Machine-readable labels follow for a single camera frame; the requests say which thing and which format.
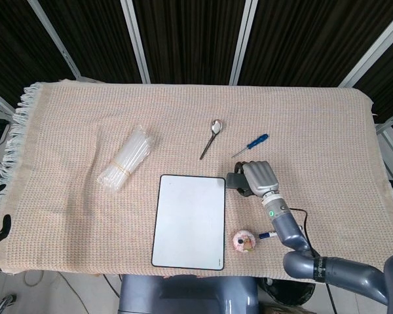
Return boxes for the white whiteboard with black rim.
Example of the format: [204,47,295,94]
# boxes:
[150,173,227,271]

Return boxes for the right black grey robot hand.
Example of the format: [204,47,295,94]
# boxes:
[233,159,280,198]

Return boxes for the aluminium partition frame post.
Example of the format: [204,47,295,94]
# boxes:
[28,0,84,81]
[337,0,393,88]
[120,0,151,84]
[228,0,263,86]

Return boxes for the aluminium side frame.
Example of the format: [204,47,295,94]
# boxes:
[375,113,393,184]

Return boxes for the black waste bin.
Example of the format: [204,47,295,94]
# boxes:
[260,276,316,307]

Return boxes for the blue handled screwdriver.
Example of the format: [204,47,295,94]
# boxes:
[231,133,270,159]

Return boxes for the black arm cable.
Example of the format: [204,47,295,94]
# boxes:
[286,207,332,314]

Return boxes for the beige woven tablecloth with fringe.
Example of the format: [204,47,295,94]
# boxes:
[0,80,393,285]

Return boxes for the whiteboard marker with blue cap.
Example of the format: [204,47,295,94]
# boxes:
[258,225,304,239]

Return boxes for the clear plastic straw bundle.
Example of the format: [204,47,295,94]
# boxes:
[96,124,157,194]

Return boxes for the grey whiteboard eraser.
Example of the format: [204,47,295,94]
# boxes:
[225,172,249,190]

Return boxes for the grey-blue robot torso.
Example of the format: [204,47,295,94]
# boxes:
[117,273,261,314]

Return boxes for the dark fabric partition panel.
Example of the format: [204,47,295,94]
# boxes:
[353,22,393,125]
[238,0,393,88]
[0,0,78,111]
[132,0,246,86]
[39,0,143,84]

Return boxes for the metal spoon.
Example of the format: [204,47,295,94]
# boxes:
[199,118,223,161]

